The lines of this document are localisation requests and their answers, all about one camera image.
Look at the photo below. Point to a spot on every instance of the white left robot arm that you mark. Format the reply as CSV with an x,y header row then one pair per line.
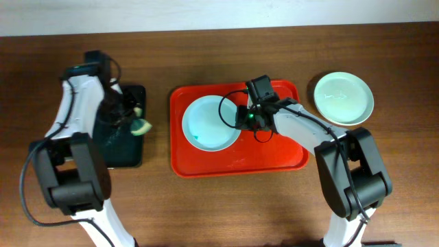
x,y
71,171

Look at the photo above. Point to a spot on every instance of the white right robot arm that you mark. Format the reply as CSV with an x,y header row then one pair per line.
x,y
352,174

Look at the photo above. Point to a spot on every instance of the light blue plate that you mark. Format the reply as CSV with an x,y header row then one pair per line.
x,y
203,127

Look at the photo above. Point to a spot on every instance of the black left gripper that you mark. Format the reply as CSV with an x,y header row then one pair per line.
x,y
124,112

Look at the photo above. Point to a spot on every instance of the red plastic tray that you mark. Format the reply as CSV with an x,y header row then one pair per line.
x,y
251,153

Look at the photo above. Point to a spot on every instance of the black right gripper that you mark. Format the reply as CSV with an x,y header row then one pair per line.
x,y
242,121

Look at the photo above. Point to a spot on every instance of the green yellow scrub sponge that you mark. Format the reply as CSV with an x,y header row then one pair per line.
x,y
139,125

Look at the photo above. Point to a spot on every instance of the black plastic tray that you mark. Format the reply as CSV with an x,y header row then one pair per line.
x,y
117,145

